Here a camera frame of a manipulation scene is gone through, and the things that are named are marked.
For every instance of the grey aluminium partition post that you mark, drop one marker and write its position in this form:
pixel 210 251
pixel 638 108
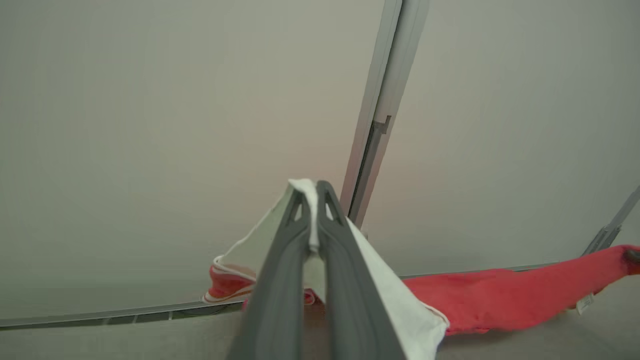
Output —
pixel 607 232
pixel 385 100

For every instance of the grey fabric sofa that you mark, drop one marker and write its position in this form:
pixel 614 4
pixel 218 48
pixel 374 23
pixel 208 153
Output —
pixel 100 345

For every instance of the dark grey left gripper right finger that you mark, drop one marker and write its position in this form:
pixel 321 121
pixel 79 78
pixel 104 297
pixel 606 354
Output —
pixel 355 310

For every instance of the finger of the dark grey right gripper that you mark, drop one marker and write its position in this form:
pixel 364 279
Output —
pixel 633 256

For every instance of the grey partition base rail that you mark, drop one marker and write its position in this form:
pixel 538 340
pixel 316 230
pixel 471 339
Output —
pixel 100 316

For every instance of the red and white shorts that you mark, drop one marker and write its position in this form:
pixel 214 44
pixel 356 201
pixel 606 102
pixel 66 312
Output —
pixel 500 300

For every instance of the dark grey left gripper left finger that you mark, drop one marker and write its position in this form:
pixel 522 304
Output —
pixel 272 310

